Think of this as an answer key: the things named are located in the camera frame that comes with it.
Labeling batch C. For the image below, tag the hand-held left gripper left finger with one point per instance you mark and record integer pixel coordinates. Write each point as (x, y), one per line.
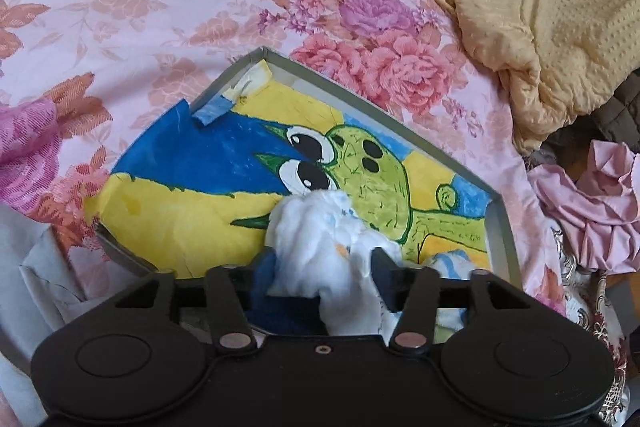
(225, 292)

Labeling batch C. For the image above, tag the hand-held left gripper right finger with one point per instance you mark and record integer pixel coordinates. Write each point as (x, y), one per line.
(415, 292)

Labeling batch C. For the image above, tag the dark blue sock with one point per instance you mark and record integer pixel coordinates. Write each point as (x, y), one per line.
(290, 314)

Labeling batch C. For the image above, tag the grey cardboard box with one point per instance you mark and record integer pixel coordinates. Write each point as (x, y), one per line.
(500, 237)

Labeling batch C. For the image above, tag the white fluffy sock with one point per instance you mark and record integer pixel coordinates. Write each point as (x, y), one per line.
(310, 232)

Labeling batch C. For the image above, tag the frog drawing paper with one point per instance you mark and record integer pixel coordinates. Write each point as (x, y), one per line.
(190, 187)

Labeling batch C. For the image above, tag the blue tape piece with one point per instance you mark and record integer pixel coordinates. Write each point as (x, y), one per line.
(212, 111)

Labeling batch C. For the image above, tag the pink ruffled cloth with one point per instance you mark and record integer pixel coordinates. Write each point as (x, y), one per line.
(595, 217)

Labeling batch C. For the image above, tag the brown quilted blanket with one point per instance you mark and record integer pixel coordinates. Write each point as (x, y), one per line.
(622, 107)

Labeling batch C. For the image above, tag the pink floral bedsheet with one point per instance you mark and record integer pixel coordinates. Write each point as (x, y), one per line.
(150, 7)

